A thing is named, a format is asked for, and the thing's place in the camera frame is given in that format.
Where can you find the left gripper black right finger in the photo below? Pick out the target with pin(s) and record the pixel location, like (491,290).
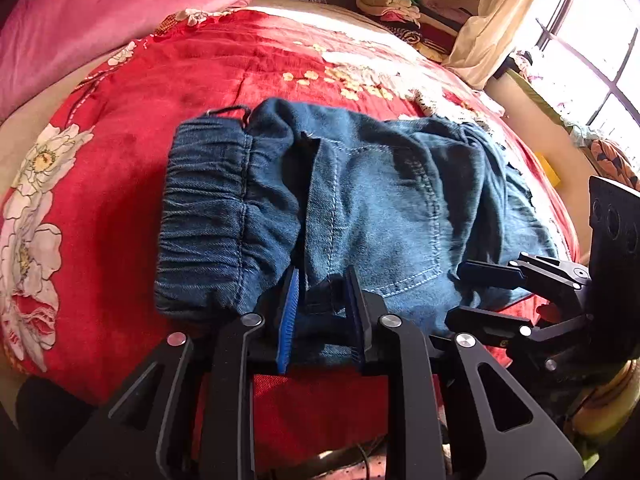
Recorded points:
(453,411)

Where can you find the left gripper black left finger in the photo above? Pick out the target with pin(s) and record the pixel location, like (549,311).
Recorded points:
(186,411)

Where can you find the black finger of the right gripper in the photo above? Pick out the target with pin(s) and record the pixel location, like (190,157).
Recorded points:
(558,281)
(490,328)

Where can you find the blue denim pants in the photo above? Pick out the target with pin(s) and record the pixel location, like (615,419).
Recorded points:
(403,202)

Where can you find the right hand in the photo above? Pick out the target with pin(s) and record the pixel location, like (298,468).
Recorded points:
(606,411)

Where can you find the red floral quilt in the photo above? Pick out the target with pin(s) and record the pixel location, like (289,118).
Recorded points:
(81,215)

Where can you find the cream curtain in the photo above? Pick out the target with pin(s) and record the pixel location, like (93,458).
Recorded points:
(485,40)

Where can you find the pile of folded clothes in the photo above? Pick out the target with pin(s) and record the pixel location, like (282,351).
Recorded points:
(429,26)

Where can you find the beige bed sheet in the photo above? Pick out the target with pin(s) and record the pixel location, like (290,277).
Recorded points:
(23,125)

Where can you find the pink folded blanket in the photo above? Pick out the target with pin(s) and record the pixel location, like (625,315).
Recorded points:
(42,41)

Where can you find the window with dark frame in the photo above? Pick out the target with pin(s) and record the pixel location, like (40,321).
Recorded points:
(582,58)

